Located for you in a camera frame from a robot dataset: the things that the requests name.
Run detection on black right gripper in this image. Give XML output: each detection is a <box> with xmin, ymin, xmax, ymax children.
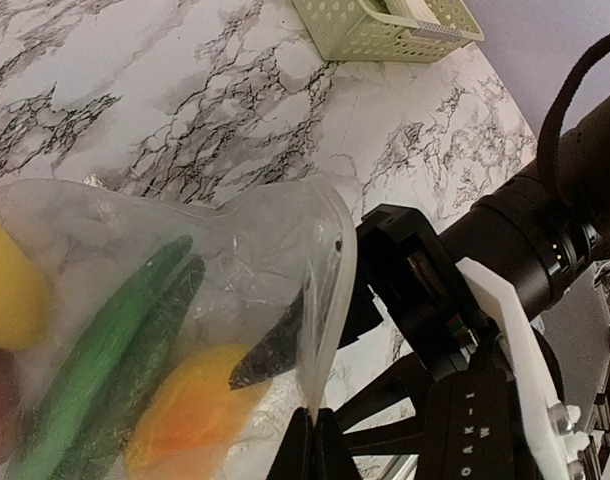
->
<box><xmin>229</xmin><ymin>204</ymin><xmax>498</xmax><ymax>459</ymax></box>

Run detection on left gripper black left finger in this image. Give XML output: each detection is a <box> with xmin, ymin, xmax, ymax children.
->
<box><xmin>267</xmin><ymin>407</ymin><xmax>316</xmax><ymax>480</ymax></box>

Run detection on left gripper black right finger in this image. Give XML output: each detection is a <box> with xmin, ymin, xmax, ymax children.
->
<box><xmin>314</xmin><ymin>408</ymin><xmax>358</xmax><ymax>480</ymax></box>

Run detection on yellow orange fake corn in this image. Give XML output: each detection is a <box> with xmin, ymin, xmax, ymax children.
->
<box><xmin>124</xmin><ymin>344</ymin><xmax>270</xmax><ymax>479</ymax></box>

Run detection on polka dot zip top bag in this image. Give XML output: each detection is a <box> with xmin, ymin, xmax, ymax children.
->
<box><xmin>0</xmin><ymin>179</ymin><xmax>357</xmax><ymax>479</ymax></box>

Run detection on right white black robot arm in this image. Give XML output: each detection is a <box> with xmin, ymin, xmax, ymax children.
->
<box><xmin>268</xmin><ymin>85</ymin><xmax>610</xmax><ymax>479</ymax></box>

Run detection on green fake cucumber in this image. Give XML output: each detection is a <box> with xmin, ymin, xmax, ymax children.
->
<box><xmin>5</xmin><ymin>235</ymin><xmax>193</xmax><ymax>479</ymax></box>

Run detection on yellow fake fruit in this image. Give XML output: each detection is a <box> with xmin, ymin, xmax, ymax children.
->
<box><xmin>0</xmin><ymin>226</ymin><xmax>50</xmax><ymax>350</ymax></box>

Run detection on pale green plastic basket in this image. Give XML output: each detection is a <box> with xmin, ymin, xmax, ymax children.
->
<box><xmin>293</xmin><ymin>0</ymin><xmax>485</xmax><ymax>64</ymax></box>

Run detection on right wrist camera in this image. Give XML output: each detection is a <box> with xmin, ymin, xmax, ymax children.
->
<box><xmin>419</xmin><ymin>257</ymin><xmax>581</xmax><ymax>480</ymax></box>

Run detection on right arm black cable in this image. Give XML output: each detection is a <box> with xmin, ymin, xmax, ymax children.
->
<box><xmin>534</xmin><ymin>27</ymin><xmax>610</xmax><ymax>206</ymax></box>

